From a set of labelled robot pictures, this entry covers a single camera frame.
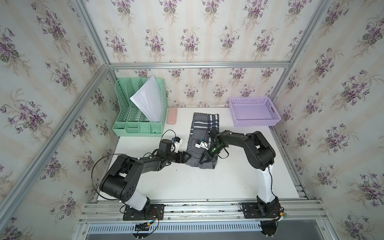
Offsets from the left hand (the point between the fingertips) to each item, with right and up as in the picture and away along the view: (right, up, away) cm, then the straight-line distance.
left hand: (187, 156), depth 90 cm
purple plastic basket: (+52, +30, +27) cm, 65 cm away
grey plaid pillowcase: (+10, +19, +21) cm, 30 cm away
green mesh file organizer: (-42, +22, +17) cm, 50 cm away
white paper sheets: (-25, +37, +5) cm, 44 cm away
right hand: (+9, -4, +1) cm, 10 cm away
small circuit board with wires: (-20, -29, -19) cm, 40 cm away
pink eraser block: (-13, +27, +26) cm, 40 cm away
